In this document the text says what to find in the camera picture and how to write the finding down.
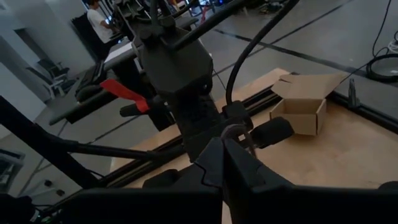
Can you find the black side table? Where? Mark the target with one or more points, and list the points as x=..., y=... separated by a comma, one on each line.
x=77, y=102

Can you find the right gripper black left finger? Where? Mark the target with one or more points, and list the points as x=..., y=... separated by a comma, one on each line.
x=208, y=171

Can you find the black office chair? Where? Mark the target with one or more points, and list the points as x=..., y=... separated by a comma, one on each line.
x=53, y=71

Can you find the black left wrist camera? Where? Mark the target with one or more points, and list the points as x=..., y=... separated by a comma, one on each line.
x=177, y=62

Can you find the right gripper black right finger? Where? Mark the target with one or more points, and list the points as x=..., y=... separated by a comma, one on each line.
x=245, y=171

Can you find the person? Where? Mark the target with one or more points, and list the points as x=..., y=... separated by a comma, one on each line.
x=98, y=25

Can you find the small tan block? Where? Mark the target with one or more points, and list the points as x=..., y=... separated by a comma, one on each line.
x=298, y=118

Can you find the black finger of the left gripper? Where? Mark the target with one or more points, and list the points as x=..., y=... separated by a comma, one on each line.
x=270, y=132
x=160, y=180

